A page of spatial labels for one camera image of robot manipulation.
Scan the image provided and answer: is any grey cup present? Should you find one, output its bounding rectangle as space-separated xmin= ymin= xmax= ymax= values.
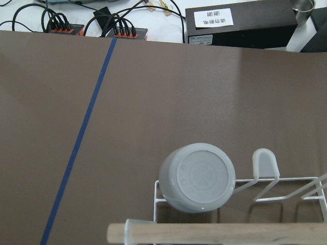
xmin=158 ymin=143 xmax=236 ymax=213

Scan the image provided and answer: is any steel cup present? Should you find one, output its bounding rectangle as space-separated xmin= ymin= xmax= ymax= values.
xmin=290 ymin=0 xmax=316 ymax=27

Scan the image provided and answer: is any right orange usb hub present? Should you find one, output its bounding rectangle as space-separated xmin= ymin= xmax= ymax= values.
xmin=106 ymin=28 xmax=148 ymax=40

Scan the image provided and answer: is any orange usb hub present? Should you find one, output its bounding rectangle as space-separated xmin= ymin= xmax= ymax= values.
xmin=47 ymin=23 xmax=85 ymax=36
xmin=106 ymin=28 xmax=148 ymax=40

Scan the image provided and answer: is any left orange usb hub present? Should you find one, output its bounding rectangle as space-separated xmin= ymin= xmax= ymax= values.
xmin=47 ymin=23 xmax=85 ymax=36

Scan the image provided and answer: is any black box with label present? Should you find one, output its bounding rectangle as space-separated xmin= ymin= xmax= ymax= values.
xmin=185 ymin=1 xmax=298 ymax=48

